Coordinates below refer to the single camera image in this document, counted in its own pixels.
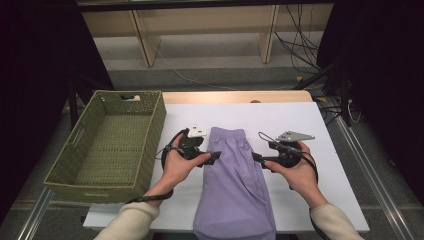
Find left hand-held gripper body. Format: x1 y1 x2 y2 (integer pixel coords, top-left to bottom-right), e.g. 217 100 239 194
178 125 208 161

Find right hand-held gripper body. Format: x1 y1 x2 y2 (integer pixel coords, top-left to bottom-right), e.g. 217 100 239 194
266 130 316 170

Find purple shorts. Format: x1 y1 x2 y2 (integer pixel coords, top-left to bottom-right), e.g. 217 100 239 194
192 126 278 240

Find green woven basket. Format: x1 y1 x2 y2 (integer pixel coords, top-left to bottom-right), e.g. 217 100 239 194
43 89 168 204

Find person's left hand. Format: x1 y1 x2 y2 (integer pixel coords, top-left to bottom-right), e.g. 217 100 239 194
161 133 213 188

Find person's right hand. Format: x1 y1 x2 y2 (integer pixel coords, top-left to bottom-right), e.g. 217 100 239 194
264 141 320 202

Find white table sheet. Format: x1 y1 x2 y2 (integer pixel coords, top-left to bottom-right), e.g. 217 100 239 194
83 102 370 234

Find black metal stand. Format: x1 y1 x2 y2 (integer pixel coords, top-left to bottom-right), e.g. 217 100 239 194
65 74 98 132
293 54 355 128

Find dark curtain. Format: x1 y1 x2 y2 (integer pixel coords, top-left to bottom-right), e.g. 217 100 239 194
0 0 115 225
315 0 424 205

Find light wooden shelf unit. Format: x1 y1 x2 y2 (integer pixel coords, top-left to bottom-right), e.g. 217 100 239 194
81 3 326 68

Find black overhead bar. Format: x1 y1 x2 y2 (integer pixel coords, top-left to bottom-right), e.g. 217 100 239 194
74 0 336 13

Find right hand-held gripper black cable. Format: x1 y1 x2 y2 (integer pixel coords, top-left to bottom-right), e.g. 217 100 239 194
258 131 332 240

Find white looped cable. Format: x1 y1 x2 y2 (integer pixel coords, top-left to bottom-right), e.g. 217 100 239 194
346 98 363 125

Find white floor cable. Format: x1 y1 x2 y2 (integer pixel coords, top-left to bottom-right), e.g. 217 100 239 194
154 46 238 92

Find metal floor rail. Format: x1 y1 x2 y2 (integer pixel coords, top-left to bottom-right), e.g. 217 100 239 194
16 188 54 240
334 114 416 240

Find bundle of black cables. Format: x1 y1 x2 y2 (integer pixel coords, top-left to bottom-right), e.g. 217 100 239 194
274 3 326 75

